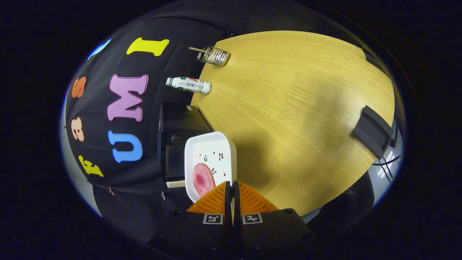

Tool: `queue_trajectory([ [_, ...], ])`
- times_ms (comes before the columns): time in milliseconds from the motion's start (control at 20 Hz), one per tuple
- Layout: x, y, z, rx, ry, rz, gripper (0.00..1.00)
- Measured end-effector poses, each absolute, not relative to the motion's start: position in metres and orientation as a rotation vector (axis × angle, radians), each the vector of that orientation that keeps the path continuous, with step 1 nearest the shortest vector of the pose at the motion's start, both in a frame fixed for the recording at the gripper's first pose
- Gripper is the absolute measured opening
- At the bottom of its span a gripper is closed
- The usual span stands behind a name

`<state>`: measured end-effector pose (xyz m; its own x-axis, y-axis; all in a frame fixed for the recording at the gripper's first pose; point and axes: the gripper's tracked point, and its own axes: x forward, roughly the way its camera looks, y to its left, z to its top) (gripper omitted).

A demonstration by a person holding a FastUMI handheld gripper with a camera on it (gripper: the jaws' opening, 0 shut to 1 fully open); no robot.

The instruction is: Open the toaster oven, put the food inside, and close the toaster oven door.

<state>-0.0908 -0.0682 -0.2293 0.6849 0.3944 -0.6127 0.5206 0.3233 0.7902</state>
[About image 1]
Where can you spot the black rectangular bracket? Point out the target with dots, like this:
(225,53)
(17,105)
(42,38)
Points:
(371,131)

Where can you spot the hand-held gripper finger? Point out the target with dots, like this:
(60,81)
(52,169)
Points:
(228,202)
(236,202)

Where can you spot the thin wooden stick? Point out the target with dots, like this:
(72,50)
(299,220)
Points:
(195,49)

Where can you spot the white bottle green label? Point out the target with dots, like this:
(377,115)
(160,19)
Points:
(191,85)

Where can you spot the white square plate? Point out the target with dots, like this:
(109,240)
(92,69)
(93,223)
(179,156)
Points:
(216,144)

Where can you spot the small red clip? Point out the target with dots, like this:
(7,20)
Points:
(111,191)

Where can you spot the pink ham slice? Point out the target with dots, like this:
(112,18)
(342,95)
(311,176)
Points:
(203,178)

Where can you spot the black backdrop cloth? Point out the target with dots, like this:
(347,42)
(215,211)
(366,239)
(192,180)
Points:
(108,65)

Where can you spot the black toaster oven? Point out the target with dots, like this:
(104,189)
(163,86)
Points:
(177,122)

